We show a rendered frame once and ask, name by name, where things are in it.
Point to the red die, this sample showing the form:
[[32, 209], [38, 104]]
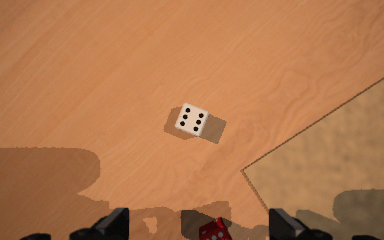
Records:
[[214, 230]]

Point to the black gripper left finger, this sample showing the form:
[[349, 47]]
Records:
[[115, 226]]

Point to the tan flat mat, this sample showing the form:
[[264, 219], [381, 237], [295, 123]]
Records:
[[330, 176]]

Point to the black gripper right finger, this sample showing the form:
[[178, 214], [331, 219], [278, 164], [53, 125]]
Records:
[[282, 226]]

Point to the white die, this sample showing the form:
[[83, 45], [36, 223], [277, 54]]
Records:
[[191, 119]]

